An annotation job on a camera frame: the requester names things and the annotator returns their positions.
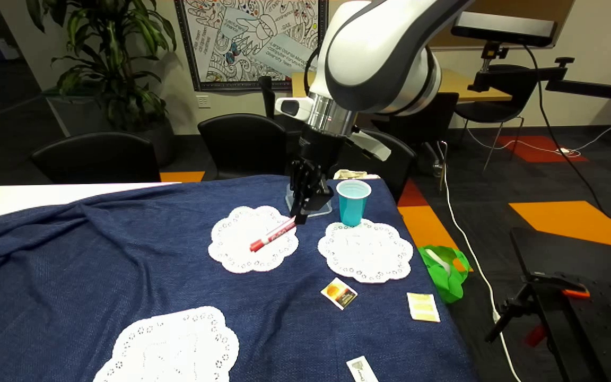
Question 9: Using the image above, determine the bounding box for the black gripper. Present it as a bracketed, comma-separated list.
[287, 127, 338, 226]

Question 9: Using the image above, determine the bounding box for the orange marker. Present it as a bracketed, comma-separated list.
[249, 217, 301, 255]

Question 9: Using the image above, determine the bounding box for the teal plastic cup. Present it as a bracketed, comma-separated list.
[335, 178, 374, 228]

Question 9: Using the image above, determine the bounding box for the dark blue bed sheet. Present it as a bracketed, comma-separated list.
[0, 174, 480, 382]

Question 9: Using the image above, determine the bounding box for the crumpled beige cloth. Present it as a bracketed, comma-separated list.
[332, 168, 383, 182]

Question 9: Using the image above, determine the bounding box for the white paper doily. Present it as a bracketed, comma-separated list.
[91, 304, 242, 382]
[206, 204, 301, 275]
[316, 219, 416, 286]

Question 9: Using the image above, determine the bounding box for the black padded armchair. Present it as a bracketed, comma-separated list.
[196, 113, 295, 179]

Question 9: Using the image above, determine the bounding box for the small orange brown picture card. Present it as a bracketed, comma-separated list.
[319, 275, 361, 311]

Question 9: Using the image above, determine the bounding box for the black slim-back chair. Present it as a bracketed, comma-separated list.
[259, 74, 309, 135]

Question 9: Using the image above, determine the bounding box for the green plastic bag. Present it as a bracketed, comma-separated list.
[418, 244, 476, 306]

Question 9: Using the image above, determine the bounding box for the pale square paper note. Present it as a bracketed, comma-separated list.
[406, 290, 444, 325]

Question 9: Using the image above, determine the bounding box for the black square-back chair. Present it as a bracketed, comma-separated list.
[426, 90, 460, 147]

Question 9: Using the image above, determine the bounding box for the framed drawing poster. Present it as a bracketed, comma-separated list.
[174, 0, 332, 93]

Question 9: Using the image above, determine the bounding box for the small white paper packet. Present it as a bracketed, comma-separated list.
[344, 353, 381, 382]

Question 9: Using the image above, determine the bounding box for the light wooden table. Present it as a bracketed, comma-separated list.
[288, 66, 515, 110]

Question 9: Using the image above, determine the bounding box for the black office chair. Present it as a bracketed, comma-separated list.
[453, 63, 535, 172]

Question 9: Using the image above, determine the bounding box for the black wide-back chair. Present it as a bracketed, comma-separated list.
[29, 128, 163, 185]

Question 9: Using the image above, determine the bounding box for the potted green plant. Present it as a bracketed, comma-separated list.
[26, 0, 179, 168]

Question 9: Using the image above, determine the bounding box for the black silver flat device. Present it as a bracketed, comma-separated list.
[453, 10, 559, 50]

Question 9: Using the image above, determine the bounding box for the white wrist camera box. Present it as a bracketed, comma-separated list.
[274, 95, 319, 121]

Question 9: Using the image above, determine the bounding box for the white floor cable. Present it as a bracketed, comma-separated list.
[435, 137, 527, 382]

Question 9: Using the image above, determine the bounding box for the orange-handled black clamp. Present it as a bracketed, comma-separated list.
[527, 270, 594, 304]
[486, 293, 557, 349]

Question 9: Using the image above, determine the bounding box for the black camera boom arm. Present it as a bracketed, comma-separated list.
[466, 39, 611, 106]

